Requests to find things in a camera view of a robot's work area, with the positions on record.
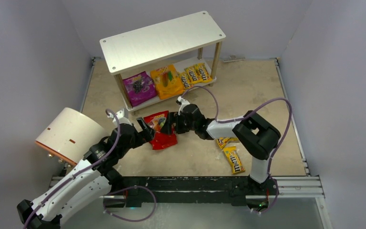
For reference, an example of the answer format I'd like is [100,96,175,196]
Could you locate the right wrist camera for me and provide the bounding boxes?
[176,96,190,115]

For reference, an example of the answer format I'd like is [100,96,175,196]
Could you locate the purple grape gummy bag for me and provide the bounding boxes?
[123,71,157,107]

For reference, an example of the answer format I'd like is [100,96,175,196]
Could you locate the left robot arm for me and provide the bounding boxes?
[17,117,155,229]

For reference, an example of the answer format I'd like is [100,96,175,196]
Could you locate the white two-tier shelf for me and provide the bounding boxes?
[100,11,226,113]

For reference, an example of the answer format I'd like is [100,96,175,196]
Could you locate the white cylinder container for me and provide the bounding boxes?
[35,107,109,166]

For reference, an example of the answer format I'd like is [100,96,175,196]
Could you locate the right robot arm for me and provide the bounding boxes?
[161,104,282,184]

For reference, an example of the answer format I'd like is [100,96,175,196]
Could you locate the orange mango gummy bag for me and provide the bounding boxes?
[150,64,185,100]

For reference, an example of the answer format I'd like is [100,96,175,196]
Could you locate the yellow m&m's bag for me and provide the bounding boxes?
[184,65,203,84]
[179,72,193,90]
[194,63,212,83]
[215,137,239,149]
[223,146,245,175]

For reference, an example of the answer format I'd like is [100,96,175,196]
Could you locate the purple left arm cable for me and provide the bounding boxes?
[23,109,157,229]

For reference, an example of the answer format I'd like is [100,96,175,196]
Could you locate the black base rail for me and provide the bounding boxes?
[109,176,279,209]

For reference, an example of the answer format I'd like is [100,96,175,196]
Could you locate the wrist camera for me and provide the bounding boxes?
[176,96,190,115]
[105,108,131,127]

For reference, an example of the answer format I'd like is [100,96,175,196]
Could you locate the red assorted gummy bag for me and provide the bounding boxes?
[143,111,178,150]

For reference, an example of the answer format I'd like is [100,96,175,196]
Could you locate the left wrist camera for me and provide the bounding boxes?
[105,108,131,127]

